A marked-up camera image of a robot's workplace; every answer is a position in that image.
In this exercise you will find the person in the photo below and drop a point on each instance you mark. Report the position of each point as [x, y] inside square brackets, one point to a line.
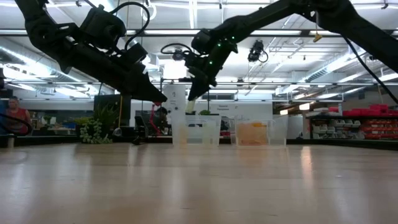
[18, 116]

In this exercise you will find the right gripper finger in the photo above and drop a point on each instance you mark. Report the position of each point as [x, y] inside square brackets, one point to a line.
[200, 85]

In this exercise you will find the red articulated stand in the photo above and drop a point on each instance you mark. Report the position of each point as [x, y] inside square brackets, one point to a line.
[157, 104]

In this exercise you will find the shelf with red bins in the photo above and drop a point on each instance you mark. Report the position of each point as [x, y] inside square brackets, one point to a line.
[373, 110]

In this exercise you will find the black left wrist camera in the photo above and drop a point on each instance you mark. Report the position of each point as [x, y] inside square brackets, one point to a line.
[133, 53]

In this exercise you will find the artificial green succulent plant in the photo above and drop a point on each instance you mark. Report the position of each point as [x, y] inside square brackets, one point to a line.
[91, 132]

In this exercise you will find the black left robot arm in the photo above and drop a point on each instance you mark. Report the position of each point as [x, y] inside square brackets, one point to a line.
[46, 34]

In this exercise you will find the silver metal post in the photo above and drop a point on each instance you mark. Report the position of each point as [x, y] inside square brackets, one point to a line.
[10, 141]

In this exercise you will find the black aluminium table frame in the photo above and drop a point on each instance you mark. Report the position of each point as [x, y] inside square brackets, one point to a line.
[46, 140]

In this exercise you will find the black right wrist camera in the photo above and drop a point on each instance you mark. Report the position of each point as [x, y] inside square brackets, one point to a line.
[193, 65]

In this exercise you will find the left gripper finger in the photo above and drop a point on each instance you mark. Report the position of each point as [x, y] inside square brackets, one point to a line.
[146, 82]
[140, 93]

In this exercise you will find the clear plastic bin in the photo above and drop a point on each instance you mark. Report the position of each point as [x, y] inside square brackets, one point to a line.
[278, 133]
[196, 137]

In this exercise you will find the black hanging camera rig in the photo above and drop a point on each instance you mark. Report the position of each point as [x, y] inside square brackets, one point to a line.
[256, 51]

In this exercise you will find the black ceiling dome camera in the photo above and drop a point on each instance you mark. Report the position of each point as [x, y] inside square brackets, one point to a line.
[178, 55]

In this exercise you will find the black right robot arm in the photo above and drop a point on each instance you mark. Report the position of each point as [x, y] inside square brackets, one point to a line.
[280, 12]

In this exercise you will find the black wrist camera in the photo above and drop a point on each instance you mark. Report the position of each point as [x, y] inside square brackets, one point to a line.
[193, 65]
[133, 53]

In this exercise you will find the yellow hanging pendant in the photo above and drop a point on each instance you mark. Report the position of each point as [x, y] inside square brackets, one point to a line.
[317, 38]

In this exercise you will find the black monitor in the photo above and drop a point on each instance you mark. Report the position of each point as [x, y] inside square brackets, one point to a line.
[105, 104]

